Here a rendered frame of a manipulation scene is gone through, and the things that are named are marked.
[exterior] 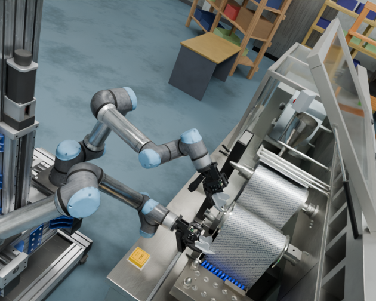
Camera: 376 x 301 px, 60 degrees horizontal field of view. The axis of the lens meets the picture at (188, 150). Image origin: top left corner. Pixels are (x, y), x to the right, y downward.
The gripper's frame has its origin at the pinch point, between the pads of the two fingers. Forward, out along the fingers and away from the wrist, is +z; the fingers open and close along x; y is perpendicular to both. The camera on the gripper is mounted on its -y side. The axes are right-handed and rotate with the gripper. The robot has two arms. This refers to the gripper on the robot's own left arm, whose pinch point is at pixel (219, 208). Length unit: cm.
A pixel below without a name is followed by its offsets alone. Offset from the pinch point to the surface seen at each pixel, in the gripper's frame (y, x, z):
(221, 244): -3.0, -6.6, 13.1
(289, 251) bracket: 22.0, -2.1, 23.1
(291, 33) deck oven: -85, 755, -25
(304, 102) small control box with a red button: 36, 51, -20
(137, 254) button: -39.7, -16.3, 6.3
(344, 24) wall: 19, 887, 15
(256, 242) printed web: 12.6, -6.0, 14.3
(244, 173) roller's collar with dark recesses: 6.3, 21.6, -3.7
